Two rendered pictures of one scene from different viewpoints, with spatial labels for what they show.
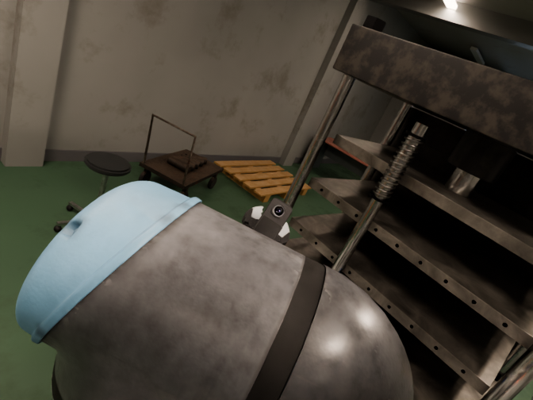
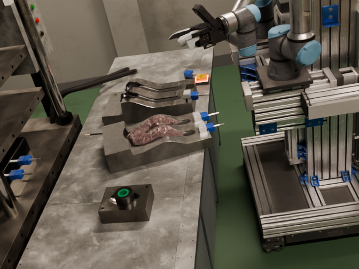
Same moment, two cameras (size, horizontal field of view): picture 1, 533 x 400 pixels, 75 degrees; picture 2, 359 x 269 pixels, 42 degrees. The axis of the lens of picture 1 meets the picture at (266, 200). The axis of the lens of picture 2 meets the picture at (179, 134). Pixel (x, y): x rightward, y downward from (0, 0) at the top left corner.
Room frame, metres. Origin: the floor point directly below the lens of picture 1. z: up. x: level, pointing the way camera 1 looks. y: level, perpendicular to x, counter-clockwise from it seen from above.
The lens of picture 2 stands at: (1.50, 1.39, 2.11)
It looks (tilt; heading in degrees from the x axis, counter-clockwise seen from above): 34 degrees down; 244
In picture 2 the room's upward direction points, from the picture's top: 12 degrees counter-clockwise
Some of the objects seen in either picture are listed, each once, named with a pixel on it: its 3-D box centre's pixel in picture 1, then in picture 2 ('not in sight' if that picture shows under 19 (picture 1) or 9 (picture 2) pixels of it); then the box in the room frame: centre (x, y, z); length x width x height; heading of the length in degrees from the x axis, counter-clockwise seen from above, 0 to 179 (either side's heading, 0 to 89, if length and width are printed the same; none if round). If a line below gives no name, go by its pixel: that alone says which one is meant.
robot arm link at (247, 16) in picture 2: not in sight; (244, 17); (0.44, 0.00, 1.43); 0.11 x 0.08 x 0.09; 175
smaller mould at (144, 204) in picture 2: not in sight; (126, 203); (1.09, -0.07, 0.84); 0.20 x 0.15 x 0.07; 141
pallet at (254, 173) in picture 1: (264, 178); not in sight; (4.97, 0.15, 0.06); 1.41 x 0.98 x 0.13; 149
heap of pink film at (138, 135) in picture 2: not in sight; (154, 128); (0.75, -0.38, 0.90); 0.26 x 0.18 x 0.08; 159
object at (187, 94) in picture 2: not in sight; (196, 95); (0.43, -0.49, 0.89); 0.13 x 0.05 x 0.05; 141
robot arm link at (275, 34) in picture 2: not in sight; (282, 40); (0.16, -0.10, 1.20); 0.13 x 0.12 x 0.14; 85
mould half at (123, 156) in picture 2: not in sight; (156, 136); (0.76, -0.38, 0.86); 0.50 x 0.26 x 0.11; 159
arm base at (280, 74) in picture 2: not in sight; (282, 63); (0.16, -0.11, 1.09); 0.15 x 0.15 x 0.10
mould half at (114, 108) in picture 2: not in sight; (149, 98); (0.60, -0.71, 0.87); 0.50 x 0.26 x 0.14; 141
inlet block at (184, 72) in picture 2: not in sight; (190, 73); (0.25, -0.84, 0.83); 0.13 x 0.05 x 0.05; 120
